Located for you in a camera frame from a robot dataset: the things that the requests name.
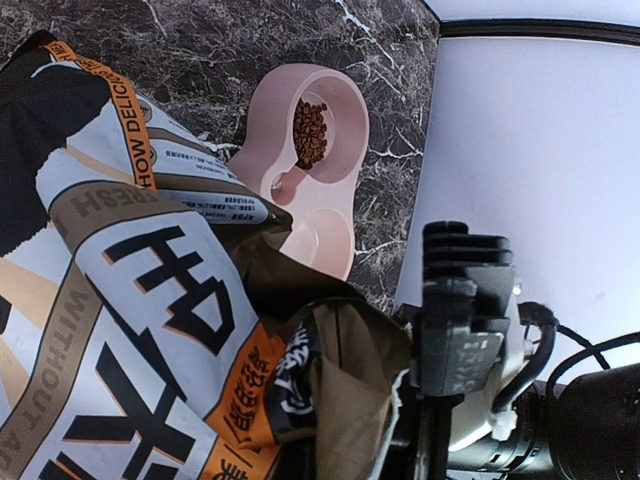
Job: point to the pink double pet bowl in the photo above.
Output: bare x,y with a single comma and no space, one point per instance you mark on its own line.
320,200

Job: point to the right black frame post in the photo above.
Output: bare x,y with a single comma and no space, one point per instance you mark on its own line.
543,28

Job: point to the brown kibble in bowl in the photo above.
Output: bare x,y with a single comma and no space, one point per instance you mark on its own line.
309,133

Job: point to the pet food bag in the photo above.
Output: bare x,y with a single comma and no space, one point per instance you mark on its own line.
151,328

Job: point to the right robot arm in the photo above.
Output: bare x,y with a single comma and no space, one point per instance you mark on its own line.
583,423

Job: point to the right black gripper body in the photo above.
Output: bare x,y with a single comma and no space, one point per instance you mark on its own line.
420,441

